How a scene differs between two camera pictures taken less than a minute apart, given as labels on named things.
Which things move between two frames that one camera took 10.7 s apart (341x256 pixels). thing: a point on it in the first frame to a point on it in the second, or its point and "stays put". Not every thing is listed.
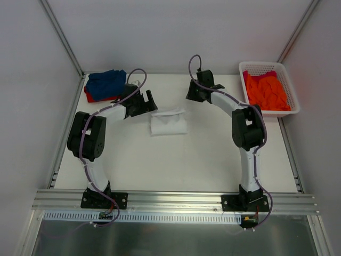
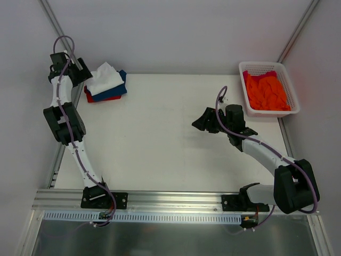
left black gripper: [144, 101] to [80, 73]
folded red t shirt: [90, 100] stays put
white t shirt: [170, 122] to [103, 79]
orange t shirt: [267, 93] stays put
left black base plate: [98, 200] stays put
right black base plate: [244, 203] stays put
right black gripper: [194, 94] to [211, 121]
